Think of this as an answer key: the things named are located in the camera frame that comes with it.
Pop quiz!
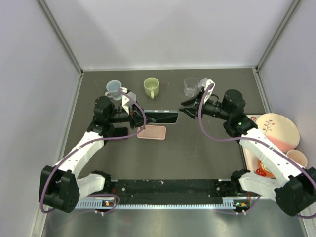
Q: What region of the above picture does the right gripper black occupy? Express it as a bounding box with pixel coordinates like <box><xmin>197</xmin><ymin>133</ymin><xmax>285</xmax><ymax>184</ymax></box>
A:
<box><xmin>179</xmin><ymin>90</ymin><xmax>231</xmax><ymax>121</ymax></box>

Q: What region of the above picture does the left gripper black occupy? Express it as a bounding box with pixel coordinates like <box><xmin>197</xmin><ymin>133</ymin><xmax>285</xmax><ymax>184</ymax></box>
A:
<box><xmin>107</xmin><ymin>100</ymin><xmax>156</xmax><ymax>129</ymax></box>

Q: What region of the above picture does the dark phone blue edge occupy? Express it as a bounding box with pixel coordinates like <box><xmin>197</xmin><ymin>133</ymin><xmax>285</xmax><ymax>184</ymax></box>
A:
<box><xmin>144</xmin><ymin>110</ymin><xmax>179</xmax><ymax>124</ymax></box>

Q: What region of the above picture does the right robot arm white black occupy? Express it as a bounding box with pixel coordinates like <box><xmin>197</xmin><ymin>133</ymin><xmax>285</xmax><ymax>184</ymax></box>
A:
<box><xmin>180</xmin><ymin>89</ymin><xmax>316</xmax><ymax>216</ymax></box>

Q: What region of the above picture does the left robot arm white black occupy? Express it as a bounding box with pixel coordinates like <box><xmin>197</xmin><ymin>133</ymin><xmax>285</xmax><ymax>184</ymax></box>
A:
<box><xmin>39</xmin><ymin>92</ymin><xmax>147</xmax><ymax>214</ymax></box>

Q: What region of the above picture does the clear glass tumbler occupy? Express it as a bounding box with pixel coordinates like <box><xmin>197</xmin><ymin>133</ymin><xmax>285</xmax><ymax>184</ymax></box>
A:
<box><xmin>184</xmin><ymin>77</ymin><xmax>199</xmax><ymax>97</ymax></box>

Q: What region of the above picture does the green mug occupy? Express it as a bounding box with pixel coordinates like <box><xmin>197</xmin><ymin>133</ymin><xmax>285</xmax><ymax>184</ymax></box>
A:
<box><xmin>143</xmin><ymin>78</ymin><xmax>160</xmax><ymax>99</ymax></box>

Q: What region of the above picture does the light blue footed cup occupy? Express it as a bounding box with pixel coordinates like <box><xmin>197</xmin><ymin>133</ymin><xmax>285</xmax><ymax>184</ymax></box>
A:
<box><xmin>104</xmin><ymin>80</ymin><xmax>122</xmax><ymax>101</ymax></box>

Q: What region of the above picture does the white tray with strawberries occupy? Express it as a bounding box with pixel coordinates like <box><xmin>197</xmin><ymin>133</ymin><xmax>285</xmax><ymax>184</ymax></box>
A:
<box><xmin>239</xmin><ymin>114</ymin><xmax>275</xmax><ymax>179</ymax></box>

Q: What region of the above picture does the pink white plate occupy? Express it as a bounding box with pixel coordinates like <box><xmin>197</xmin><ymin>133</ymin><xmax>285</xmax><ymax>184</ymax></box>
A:
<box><xmin>255</xmin><ymin>113</ymin><xmax>300</xmax><ymax>153</ymax></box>

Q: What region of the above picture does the orange patterned bowl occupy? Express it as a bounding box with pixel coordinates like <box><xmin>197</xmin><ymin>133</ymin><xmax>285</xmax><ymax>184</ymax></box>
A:
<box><xmin>256</xmin><ymin>161</ymin><xmax>275</xmax><ymax>178</ymax></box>

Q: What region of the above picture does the pink mug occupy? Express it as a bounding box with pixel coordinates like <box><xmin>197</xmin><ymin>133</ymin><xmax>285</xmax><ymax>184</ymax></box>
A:
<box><xmin>286</xmin><ymin>150</ymin><xmax>308</xmax><ymax>168</ymax></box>

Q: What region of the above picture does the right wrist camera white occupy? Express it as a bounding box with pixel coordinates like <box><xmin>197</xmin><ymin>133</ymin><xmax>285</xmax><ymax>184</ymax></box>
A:
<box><xmin>198</xmin><ymin>78</ymin><xmax>215</xmax><ymax>96</ymax></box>

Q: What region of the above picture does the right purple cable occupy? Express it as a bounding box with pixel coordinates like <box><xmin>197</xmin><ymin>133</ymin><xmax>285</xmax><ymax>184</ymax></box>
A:
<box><xmin>198</xmin><ymin>83</ymin><xmax>316</xmax><ymax>219</ymax></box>

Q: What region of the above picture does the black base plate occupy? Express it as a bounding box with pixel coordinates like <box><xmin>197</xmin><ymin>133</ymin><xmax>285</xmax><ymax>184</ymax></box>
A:
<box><xmin>83</xmin><ymin>179</ymin><xmax>261</xmax><ymax>205</ymax></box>

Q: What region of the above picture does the light blue cable duct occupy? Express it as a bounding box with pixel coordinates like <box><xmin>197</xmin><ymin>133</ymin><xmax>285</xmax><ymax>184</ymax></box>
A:
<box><xmin>75</xmin><ymin>197</ymin><xmax>250</xmax><ymax>210</ymax></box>

